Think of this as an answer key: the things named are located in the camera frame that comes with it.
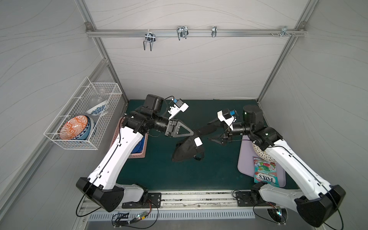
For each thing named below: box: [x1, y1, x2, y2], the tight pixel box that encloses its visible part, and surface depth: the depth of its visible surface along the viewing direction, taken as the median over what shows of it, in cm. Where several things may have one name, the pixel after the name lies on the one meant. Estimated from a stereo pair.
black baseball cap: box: [172, 124, 218, 163], surface depth 55 cm
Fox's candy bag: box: [253, 156, 280, 188], surface depth 81 cm
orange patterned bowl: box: [59, 115, 92, 140], surface depth 60 cm
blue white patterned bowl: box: [85, 99, 108, 116], surface depth 65 cm
